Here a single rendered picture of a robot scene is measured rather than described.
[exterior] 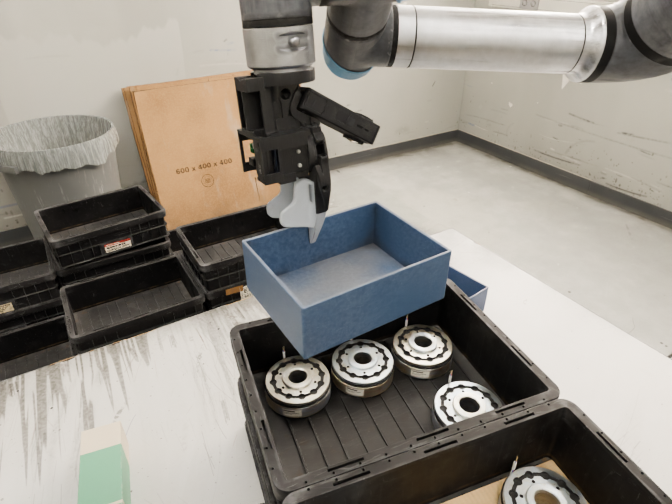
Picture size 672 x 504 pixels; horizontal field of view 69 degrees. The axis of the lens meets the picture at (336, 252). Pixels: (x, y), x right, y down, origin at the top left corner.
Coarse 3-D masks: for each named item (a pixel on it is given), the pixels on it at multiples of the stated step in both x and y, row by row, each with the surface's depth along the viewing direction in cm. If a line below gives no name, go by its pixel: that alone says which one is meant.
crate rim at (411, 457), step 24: (552, 408) 63; (576, 408) 63; (480, 432) 60; (600, 432) 60; (408, 456) 57; (432, 456) 58; (624, 456) 57; (336, 480) 55; (360, 480) 55; (648, 480) 55
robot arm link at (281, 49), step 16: (256, 32) 49; (272, 32) 49; (288, 32) 49; (304, 32) 50; (256, 48) 50; (272, 48) 49; (288, 48) 50; (304, 48) 50; (256, 64) 51; (272, 64) 50; (288, 64) 50; (304, 64) 51
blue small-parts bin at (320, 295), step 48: (288, 240) 61; (336, 240) 66; (384, 240) 68; (432, 240) 59; (288, 288) 61; (336, 288) 61; (384, 288) 53; (432, 288) 58; (288, 336) 53; (336, 336) 52
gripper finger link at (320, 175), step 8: (320, 152) 56; (320, 160) 55; (328, 160) 56; (320, 168) 56; (328, 168) 56; (312, 176) 57; (320, 176) 56; (328, 176) 56; (320, 184) 56; (328, 184) 57; (320, 192) 57; (328, 192) 57; (320, 200) 58; (328, 200) 58; (320, 208) 59
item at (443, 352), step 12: (396, 336) 85; (408, 336) 85; (444, 336) 85; (396, 348) 82; (408, 348) 82; (444, 348) 83; (408, 360) 80; (420, 360) 80; (432, 360) 80; (444, 360) 80
